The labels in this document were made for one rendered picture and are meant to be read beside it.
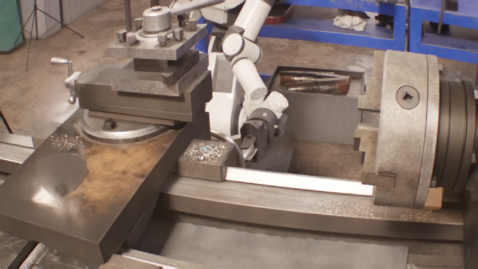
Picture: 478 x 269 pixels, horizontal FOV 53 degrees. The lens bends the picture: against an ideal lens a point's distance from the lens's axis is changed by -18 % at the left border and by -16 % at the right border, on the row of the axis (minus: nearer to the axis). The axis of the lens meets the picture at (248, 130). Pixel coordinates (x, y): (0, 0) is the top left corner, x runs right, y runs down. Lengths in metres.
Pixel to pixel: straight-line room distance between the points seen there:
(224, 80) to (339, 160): 0.90
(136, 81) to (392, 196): 0.59
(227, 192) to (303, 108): 1.83
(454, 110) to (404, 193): 0.15
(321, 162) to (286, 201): 1.73
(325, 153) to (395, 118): 2.20
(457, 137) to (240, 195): 0.54
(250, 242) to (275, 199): 0.12
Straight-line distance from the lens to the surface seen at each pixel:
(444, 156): 0.81
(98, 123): 1.26
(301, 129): 3.03
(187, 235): 1.24
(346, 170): 2.82
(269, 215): 1.14
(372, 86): 0.87
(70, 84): 1.34
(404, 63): 0.81
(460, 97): 0.83
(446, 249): 1.21
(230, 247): 1.20
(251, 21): 1.91
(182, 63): 1.13
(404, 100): 0.79
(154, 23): 1.15
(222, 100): 2.17
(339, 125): 2.99
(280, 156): 2.59
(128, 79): 1.16
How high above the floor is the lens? 1.50
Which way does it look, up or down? 28 degrees down
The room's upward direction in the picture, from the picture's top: 2 degrees counter-clockwise
